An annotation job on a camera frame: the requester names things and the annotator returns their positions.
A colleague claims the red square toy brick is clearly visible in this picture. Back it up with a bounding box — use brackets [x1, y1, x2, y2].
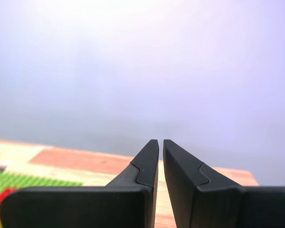
[0, 187, 17, 204]

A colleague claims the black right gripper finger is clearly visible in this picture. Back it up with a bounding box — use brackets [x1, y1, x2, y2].
[0, 139, 160, 228]
[163, 139, 285, 228]

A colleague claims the green studded baseplate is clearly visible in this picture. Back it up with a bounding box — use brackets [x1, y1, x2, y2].
[0, 170, 83, 205]

